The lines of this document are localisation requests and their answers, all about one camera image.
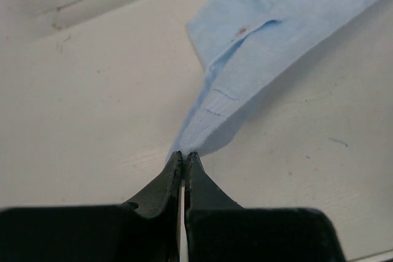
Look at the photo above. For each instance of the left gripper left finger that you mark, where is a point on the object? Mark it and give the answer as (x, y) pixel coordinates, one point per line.
(143, 228)

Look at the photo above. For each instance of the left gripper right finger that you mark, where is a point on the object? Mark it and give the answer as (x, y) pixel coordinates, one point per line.
(219, 229)

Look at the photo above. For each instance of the light blue towel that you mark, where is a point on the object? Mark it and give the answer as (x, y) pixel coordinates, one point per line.
(243, 45)

